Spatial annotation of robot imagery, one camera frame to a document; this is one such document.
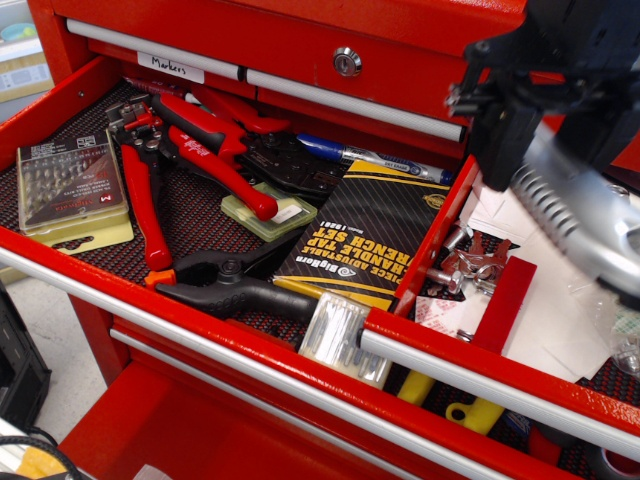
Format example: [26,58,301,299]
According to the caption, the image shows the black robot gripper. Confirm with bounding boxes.
[448,1,639,192]

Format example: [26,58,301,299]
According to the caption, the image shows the small yellow plastic case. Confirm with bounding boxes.
[221,182,317,242]

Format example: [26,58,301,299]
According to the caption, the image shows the drill bit set case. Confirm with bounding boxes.
[17,131,134,255]

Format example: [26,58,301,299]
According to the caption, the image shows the silver cabinet lock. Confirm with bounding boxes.
[333,46,362,78]

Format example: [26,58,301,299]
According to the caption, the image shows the red wire stripper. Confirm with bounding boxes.
[106,94,173,271]

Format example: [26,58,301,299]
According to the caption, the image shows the clear bit set case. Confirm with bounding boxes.
[298,293,392,390]

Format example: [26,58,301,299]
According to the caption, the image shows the white markers label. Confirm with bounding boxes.
[137,52,205,84]

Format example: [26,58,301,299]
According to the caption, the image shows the red black crimping pliers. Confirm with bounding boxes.
[151,87,347,221]

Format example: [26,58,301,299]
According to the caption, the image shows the black spring clamp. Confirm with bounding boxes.
[145,228,317,324]

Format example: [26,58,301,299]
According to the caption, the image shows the yellow handled tool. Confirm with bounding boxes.
[397,370,505,435]

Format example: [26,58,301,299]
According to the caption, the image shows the silver box cutter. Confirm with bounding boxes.
[510,124,639,297]

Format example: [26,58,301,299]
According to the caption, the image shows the clear plastic bag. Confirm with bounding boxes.
[568,277,639,379]

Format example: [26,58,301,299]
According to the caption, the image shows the red flat strip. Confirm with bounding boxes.
[471,256,537,355]

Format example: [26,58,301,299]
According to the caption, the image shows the red marker pen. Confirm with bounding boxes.
[124,77,201,105]

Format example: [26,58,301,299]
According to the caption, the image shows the blue dry erase marker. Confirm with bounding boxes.
[297,134,454,186]

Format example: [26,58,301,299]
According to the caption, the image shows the red right drawer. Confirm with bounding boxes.
[361,179,639,460]

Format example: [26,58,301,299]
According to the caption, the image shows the black crate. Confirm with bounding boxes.
[1,284,52,430]

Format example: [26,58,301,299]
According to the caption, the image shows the red drawer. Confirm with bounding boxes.
[361,179,639,460]
[0,54,491,480]

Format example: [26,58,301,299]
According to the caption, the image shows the red left drawer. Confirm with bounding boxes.
[0,54,491,480]

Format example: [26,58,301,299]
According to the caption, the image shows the black yellow tap wrench box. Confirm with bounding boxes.
[275,161,450,310]

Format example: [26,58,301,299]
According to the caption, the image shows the white paper manual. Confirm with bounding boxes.
[460,180,609,382]

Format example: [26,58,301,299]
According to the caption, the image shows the red tool cabinet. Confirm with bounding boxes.
[25,0,640,480]

